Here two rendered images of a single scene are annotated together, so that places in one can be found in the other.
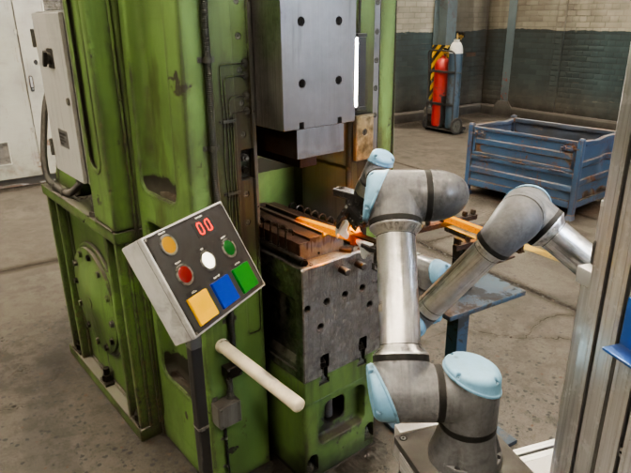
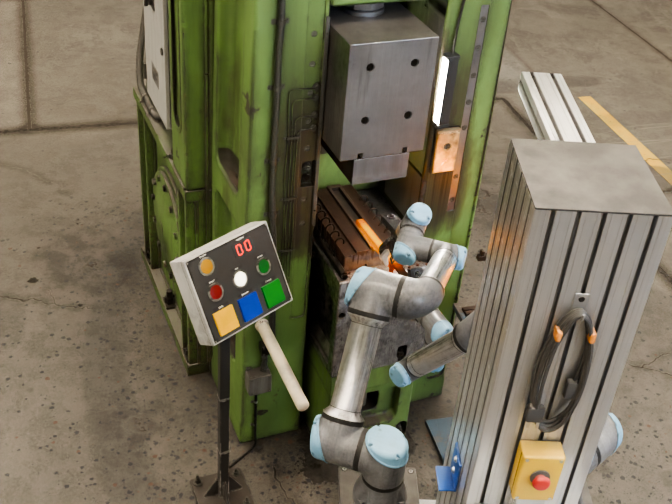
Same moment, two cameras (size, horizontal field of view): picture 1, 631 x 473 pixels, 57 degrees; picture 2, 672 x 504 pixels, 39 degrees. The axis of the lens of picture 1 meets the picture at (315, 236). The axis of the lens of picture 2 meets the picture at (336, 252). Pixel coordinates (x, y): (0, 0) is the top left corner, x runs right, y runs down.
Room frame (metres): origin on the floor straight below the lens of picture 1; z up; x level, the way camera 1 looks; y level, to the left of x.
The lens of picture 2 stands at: (-0.74, -0.56, 2.87)
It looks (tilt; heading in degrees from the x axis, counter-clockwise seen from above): 35 degrees down; 14
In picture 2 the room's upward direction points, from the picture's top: 5 degrees clockwise
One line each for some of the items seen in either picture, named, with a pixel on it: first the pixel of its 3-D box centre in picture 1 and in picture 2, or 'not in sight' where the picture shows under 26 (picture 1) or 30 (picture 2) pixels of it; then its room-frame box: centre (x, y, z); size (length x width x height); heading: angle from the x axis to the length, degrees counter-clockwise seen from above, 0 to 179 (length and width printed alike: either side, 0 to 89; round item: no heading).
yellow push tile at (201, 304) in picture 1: (202, 307); (225, 320); (1.33, 0.29, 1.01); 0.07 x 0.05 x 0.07; 154
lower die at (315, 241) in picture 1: (285, 228); (347, 224); (2.05, 0.11, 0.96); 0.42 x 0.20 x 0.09; 39
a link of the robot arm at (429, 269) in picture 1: (432, 272); (438, 329); (1.54, -0.34, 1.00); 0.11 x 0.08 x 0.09; 39
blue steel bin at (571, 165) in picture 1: (539, 162); not in sight; (5.51, -2.17, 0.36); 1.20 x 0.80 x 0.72; 39
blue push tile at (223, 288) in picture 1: (223, 291); (249, 306); (1.42, 0.25, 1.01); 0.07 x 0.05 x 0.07; 154
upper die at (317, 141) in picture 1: (283, 131); (355, 138); (2.05, 0.11, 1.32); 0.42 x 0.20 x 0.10; 39
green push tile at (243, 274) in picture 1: (244, 277); (272, 293); (1.51, 0.20, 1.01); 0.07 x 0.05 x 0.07; 154
